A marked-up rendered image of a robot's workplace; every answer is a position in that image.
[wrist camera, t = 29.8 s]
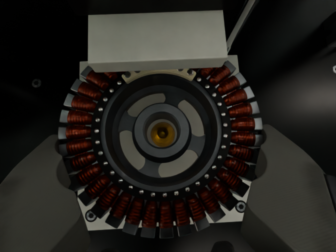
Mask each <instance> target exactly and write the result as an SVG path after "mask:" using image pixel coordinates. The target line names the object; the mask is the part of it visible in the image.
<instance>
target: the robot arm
mask: <svg viewBox="0 0 336 252"><path fill-rule="evenodd" d="M258 135H263V144H262V145H261V146H260V148H255V150H257V151H258V152H259V154H258V159H257V163H256V167H255V171H254V172H255V175H256V176H257V179H255V180H253V181H252V182H251V184H250V189H249V193H248V197H247V201H246V206H245V210H244V214H243V219H242V224H241V229H240V232H241V235H242V237H243V238H244V240H245V241H246V242H247V243H248V244H249V245H250V246H251V248H252V249H253V250H254V251H255V252H336V177H335V176H332V175H327V174H325V173H324V171H323V170H322V169H321V168H320V167H319V165H318V164H317V163H316V162H315V161H314V160H313V159H312V158H311V157H310V156H309V155H308V154H307V153H306V152H305V151H304V150H302V149H301V148H300V147H299V146H297V145H296V144H295V143H294V142H292V141H291V140H290V139H288V138H287V137H286V136H284V135H283V134H282V133H280V132H279V131H278V130H276V129H275V128H274V127H272V126H271V125H269V124H264V125H262V130H260V131H258ZM61 144H64V142H63V140H59V138H58V134H53V135H50V136H49V137H48V138H47V139H45V140H44V141H43V142H42V143H41V144H40V145H39V146H37V147H36V148H35V149H34V150H33V151H32V152H31V153H29V154H28V155H27V156H26V157H25V158H24V159H23V160H22V161H20V162H19V163H18V164H17V165H16V166H15V167H14V168H13V169H12V171H11V172H10V173H9V174H8V175H7V176H6V178H5V179H4V180H3V181H2V183H1V184H0V252H86V251H87V250H88V248H89V246H90V243H91V238H90V235H89V232H88V228H87V225H86V222H85V219H84V216H83V213H82V210H81V208H80V205H79V202H78V199H77V196H76V194H75V192H74V191H73V190H70V189H68V188H69V186H70V184H71V180H70V177H69V175H68V172H67V169H66V166H65V163H64V162H65V161H66V160H67V159H69V158H62V156H61V155H60V152H59V145H61ZM211 252H235V250H234V246H233V245H232V244H231V243H230V242H228V241H217V242H215V243H214V245H213V247H212V250H211Z"/></svg>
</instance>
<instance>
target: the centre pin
mask: <svg viewBox="0 0 336 252"><path fill-rule="evenodd" d="M150 135H151V139H152V141H153V142H154V143H155V144H156V145H157V146H158V147H161V148H164V147H168V146H169V145H171V144H172V142H173V140H174V138H175V130H174V128H173V127H172V126H171V125H170V124H169V123H167V122H159V123H157V124H155V125H154V126H153V128H152V129H151V133H150Z"/></svg>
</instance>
